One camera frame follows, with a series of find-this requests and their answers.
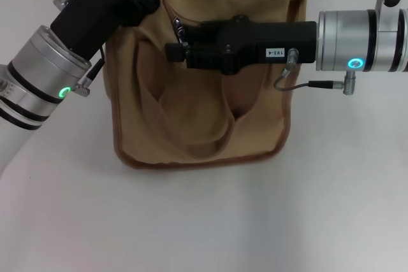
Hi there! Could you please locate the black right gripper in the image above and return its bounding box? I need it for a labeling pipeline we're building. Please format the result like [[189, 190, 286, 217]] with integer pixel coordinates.
[[184, 13, 319, 78]]

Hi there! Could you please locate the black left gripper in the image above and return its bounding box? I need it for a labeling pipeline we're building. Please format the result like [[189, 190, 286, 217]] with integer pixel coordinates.
[[49, 0, 162, 62]]

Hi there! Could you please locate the silver metal zipper pull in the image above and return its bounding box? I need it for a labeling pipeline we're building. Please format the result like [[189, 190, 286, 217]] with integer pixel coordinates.
[[171, 18, 189, 47]]

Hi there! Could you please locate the khaki canvas food bag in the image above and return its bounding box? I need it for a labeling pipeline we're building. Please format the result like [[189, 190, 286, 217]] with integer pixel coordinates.
[[103, 0, 312, 169]]

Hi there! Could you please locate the left arm cable with connector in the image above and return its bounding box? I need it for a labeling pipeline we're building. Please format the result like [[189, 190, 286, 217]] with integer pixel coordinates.
[[52, 0, 106, 98]]

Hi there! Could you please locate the arm cable with connector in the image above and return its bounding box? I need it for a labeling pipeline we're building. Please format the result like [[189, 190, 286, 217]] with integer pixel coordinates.
[[52, 0, 106, 98], [273, 47, 357, 97]]

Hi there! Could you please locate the right arm cable with connector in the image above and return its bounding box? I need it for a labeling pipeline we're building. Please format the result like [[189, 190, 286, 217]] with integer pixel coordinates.
[[273, 47, 357, 97]]

